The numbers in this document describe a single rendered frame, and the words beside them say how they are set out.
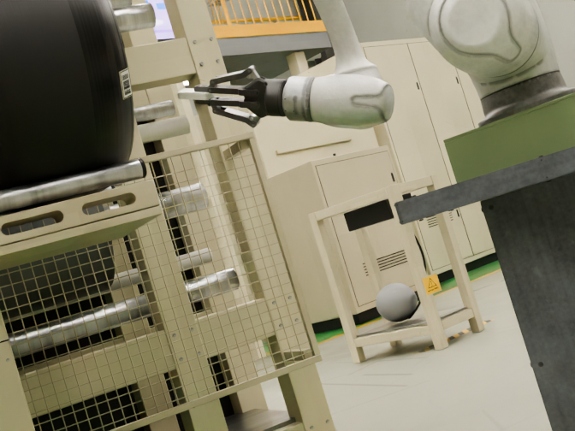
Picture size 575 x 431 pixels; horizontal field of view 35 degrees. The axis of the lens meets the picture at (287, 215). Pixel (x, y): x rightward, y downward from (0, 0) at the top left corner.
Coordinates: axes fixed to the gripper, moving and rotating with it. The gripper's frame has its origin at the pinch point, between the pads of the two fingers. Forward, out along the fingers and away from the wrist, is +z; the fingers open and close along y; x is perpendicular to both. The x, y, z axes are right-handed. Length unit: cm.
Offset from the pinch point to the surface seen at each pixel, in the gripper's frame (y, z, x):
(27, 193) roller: 17.1, 31.4, -19.2
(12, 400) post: 56, 31, -38
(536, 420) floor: 101, -72, 42
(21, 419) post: 60, 28, -39
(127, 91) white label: 0.0, 15.5, -0.7
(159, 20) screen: 79, 212, 410
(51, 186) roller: 16.9, 28.1, -15.3
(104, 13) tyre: -16.2, 19.6, 1.4
